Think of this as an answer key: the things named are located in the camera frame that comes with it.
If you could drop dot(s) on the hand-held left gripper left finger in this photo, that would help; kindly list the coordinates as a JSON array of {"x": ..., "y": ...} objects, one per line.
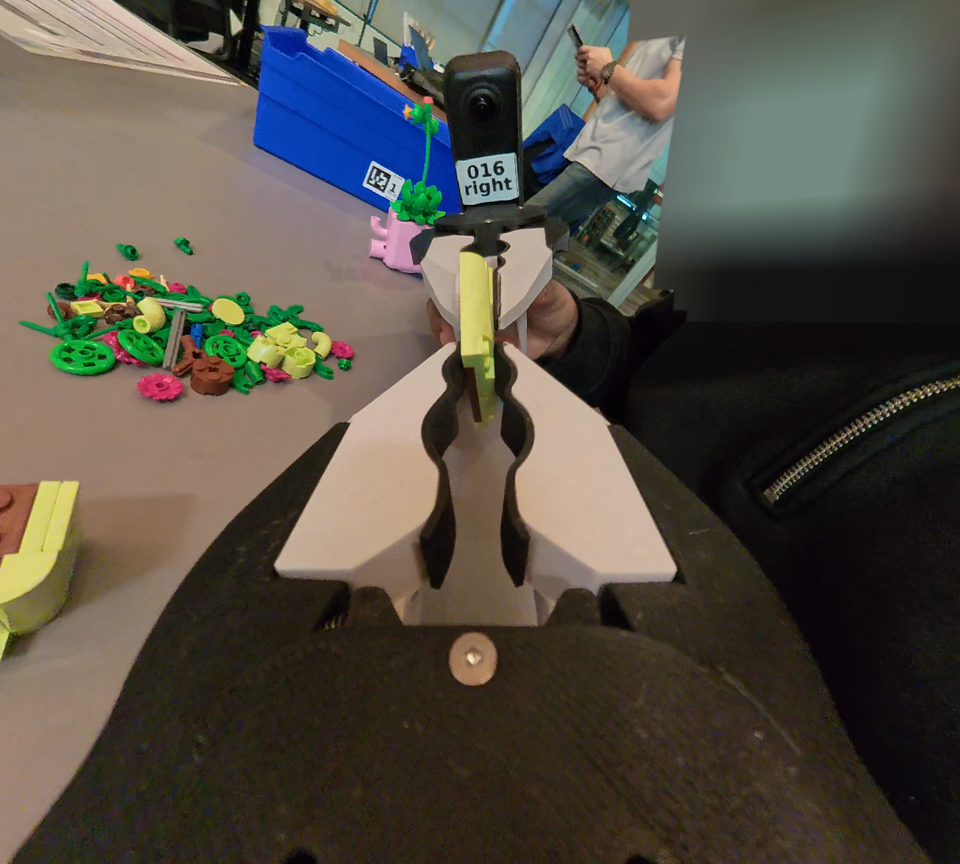
[{"x": 352, "y": 504}]

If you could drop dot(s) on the blue plastic bin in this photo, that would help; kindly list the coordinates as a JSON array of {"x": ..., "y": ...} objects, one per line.
[{"x": 337, "y": 122}]

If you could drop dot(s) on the white printed paper sheet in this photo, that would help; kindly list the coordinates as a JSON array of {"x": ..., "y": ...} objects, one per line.
[{"x": 90, "y": 17}]

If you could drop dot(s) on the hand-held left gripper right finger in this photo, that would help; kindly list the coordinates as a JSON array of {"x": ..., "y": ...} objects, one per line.
[{"x": 592, "y": 504}]

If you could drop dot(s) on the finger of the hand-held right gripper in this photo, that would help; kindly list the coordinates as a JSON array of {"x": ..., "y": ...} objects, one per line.
[
  {"x": 442, "y": 287},
  {"x": 525, "y": 272}
]

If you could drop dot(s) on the person's right hand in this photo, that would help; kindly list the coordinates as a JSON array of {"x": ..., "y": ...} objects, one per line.
[{"x": 551, "y": 324}]

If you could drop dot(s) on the green toy plant stem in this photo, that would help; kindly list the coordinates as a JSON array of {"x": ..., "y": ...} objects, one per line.
[{"x": 421, "y": 189}]

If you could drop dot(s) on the open laptop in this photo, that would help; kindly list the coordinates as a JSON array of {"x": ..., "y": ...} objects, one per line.
[{"x": 421, "y": 47}]

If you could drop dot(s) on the person's black jacket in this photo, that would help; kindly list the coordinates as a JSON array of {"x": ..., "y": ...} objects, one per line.
[{"x": 825, "y": 542}]

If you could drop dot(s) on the pile of small toy pieces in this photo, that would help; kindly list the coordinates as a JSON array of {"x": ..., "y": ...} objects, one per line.
[{"x": 187, "y": 332}]

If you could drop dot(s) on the blue bag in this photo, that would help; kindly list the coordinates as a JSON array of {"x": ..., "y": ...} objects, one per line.
[{"x": 551, "y": 144}]

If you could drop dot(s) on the lime toy brick pot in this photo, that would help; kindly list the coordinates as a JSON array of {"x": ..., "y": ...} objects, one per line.
[{"x": 37, "y": 564}]

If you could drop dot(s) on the person's right forearm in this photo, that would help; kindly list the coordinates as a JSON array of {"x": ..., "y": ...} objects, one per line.
[{"x": 600, "y": 354}]

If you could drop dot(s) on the lime and brown toy panel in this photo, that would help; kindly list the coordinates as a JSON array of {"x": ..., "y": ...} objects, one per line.
[{"x": 476, "y": 332}]

